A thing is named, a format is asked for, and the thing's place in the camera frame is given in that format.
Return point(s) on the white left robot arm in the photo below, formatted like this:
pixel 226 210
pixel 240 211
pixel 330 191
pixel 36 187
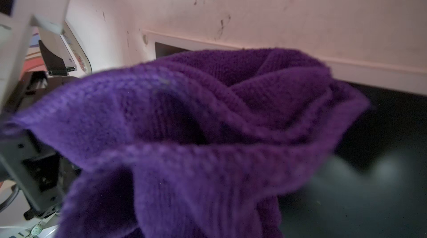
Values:
pixel 19 19

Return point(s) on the white drawing tablet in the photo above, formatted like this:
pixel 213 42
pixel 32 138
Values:
pixel 375 186

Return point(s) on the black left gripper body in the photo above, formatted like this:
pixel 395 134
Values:
pixel 40 173

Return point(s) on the purple microfiber cloth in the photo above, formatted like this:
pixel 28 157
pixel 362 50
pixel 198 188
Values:
pixel 193 145

